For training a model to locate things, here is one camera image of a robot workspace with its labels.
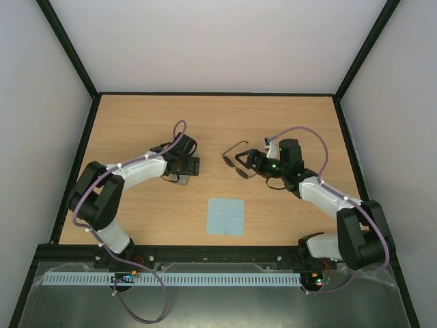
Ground black sunglasses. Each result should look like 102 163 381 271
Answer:
222 140 254 180

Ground light blue cleaning cloth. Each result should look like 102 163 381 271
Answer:
206 198 244 236

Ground grey glasses case green lining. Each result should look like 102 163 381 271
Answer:
168 174 190 186

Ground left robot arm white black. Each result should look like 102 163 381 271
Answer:
67 133 200 270

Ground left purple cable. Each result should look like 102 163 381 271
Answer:
73 119 187 323

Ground black aluminium front rail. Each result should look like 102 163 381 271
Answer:
33 243 397 271

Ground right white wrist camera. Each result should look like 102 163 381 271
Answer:
264 137 279 159

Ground black enclosure frame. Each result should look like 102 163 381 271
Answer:
10 0 419 327

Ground light blue slotted cable duct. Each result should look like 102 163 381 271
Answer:
42 272 301 287

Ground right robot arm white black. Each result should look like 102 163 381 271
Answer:
234 139 393 270

